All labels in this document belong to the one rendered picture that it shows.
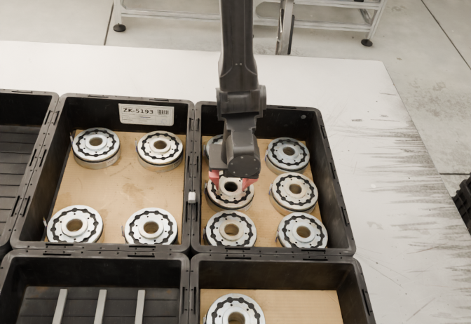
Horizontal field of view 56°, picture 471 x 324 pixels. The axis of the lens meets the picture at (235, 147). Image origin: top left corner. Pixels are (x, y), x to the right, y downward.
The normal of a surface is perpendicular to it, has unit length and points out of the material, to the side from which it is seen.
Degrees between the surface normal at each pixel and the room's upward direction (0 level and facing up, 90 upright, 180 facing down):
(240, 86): 91
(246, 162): 89
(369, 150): 0
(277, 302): 0
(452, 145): 0
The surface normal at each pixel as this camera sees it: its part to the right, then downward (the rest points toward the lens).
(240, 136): -0.02, -0.63
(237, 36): 0.07, 0.74
